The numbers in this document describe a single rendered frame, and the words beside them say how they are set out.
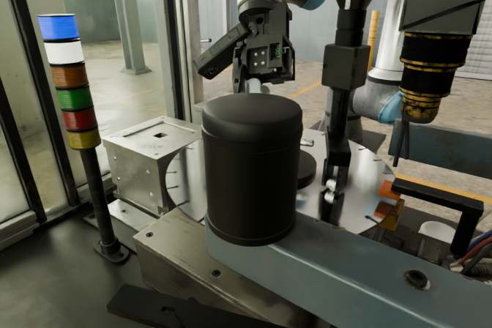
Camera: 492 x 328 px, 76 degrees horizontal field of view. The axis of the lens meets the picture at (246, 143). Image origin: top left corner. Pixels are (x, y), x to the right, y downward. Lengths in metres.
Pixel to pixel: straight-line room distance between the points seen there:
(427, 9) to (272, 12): 0.26
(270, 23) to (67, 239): 0.56
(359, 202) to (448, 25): 0.21
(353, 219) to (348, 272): 0.20
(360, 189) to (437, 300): 0.27
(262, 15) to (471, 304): 0.46
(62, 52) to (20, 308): 0.39
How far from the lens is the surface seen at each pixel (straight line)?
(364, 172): 0.49
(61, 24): 0.50
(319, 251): 0.20
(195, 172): 0.46
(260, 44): 0.50
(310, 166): 0.46
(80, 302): 0.61
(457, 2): 0.34
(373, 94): 0.94
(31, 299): 0.65
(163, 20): 0.83
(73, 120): 0.52
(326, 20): 6.82
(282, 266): 0.20
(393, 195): 0.41
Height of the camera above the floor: 1.18
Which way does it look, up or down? 25 degrees down
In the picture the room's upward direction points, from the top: straight up
